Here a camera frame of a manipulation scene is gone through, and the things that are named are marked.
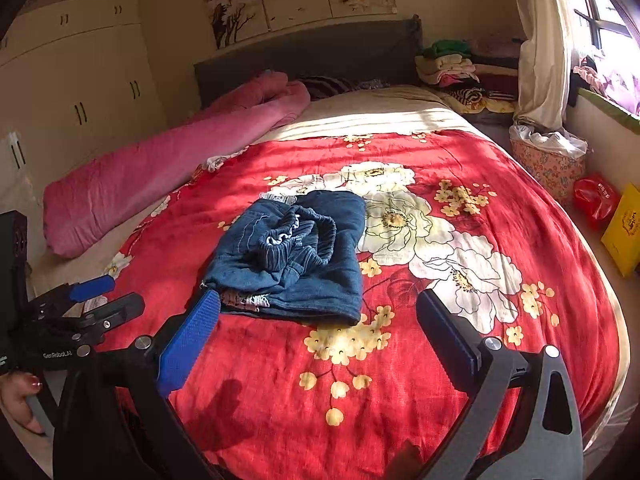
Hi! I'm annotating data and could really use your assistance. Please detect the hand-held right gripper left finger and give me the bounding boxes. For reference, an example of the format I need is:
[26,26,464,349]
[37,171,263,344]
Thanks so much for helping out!
[52,290,222,480]

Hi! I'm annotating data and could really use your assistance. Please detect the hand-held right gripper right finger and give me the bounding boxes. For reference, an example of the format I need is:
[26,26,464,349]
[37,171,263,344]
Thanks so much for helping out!
[415,289,583,480]

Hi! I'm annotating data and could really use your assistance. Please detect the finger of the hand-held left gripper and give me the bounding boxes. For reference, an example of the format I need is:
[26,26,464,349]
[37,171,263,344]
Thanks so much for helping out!
[82,294,146,333]
[70,275,116,303]

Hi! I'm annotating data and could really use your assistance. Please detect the blue denim pants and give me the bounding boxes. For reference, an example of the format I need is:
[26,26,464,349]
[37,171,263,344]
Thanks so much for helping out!
[201,190,367,327]

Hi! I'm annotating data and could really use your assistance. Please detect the person's left hand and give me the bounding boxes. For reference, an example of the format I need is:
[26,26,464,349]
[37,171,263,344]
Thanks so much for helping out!
[0,374,43,435]

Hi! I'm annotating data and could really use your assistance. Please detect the pink quilt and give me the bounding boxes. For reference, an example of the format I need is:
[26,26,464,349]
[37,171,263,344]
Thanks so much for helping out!
[42,71,312,258]

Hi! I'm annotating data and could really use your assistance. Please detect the red floral blanket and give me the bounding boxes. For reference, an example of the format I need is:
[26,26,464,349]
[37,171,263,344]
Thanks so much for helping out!
[95,129,622,480]

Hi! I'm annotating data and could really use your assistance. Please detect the floral fabric basket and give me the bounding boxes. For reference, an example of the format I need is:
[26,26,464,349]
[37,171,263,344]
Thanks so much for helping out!
[509,137,588,207]

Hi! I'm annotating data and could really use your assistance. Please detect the red plastic bag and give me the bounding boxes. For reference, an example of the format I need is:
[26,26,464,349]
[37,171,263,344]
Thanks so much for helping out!
[572,173,622,231]

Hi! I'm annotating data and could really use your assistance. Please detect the yellow paper bag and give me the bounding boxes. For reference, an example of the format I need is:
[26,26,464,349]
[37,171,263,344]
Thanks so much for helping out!
[600,183,640,278]

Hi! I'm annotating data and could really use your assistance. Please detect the cream wardrobe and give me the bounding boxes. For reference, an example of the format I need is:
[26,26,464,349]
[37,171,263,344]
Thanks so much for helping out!
[0,0,169,211]

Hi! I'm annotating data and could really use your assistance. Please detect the white cloth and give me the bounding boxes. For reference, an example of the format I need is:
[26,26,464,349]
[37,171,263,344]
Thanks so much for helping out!
[509,124,589,160]

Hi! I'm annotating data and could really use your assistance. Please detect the pile of folded clothes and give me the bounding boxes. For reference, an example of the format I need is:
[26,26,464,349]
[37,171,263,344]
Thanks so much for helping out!
[415,36,524,115]

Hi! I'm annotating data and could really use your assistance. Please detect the dark striped pillow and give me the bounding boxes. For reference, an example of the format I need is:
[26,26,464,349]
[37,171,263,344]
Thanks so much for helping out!
[297,76,357,99]

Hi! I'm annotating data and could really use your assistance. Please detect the purple floral cloth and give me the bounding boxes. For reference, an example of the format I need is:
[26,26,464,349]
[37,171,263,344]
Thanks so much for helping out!
[571,54,640,117]

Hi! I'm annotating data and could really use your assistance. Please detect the cream curtain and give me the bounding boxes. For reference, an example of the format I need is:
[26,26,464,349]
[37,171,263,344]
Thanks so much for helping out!
[506,0,582,128]

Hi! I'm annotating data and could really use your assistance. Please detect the grey bed headboard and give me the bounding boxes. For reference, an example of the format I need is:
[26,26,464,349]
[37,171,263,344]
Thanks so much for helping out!
[194,15,424,109]

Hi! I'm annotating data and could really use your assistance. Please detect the window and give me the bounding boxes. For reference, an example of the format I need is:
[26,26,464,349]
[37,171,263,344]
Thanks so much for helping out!
[565,0,640,63]

